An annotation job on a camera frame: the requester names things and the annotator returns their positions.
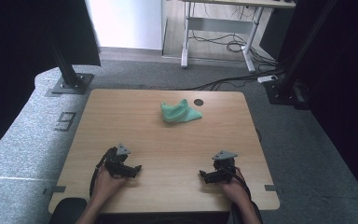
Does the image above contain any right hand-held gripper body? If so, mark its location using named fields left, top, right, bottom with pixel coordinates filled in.
left=212, top=150, right=239, bottom=185

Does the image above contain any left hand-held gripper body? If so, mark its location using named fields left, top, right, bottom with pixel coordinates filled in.
left=103, top=143, right=132, bottom=180

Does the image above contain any green microfibre cloth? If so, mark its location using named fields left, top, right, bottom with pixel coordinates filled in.
left=160, top=98, right=203, bottom=123

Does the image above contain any person's left hand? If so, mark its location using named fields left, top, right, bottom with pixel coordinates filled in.
left=91, top=166, right=129, bottom=203

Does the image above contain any person's right hand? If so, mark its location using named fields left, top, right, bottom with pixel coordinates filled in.
left=219, top=169, right=252, bottom=207

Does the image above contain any dark tape floor marking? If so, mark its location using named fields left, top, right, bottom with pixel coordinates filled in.
left=53, top=111, right=77, bottom=133

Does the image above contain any black metal stand with base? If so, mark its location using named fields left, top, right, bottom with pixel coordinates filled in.
left=47, top=36, right=95, bottom=95
left=263, top=0, right=338, bottom=110

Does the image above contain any white power strip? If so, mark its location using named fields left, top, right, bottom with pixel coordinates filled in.
left=256, top=74, right=280, bottom=84

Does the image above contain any black curtain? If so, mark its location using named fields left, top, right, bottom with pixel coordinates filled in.
left=0, top=0, right=103, bottom=164
left=276, top=0, right=358, bottom=213

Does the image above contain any black box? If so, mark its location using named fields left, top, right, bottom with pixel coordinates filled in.
left=258, top=7, right=294, bottom=61

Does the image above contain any right hand-held gripper black cable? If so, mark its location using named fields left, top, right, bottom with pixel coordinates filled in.
left=225, top=167, right=254, bottom=203

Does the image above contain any long black floor cable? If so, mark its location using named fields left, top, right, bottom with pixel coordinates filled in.
left=185, top=69, right=287, bottom=91

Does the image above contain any bundle of black cables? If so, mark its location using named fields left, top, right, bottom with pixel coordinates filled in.
left=187, top=29, right=278, bottom=67

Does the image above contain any white metal desk frame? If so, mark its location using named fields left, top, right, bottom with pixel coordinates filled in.
left=180, top=0, right=296, bottom=74

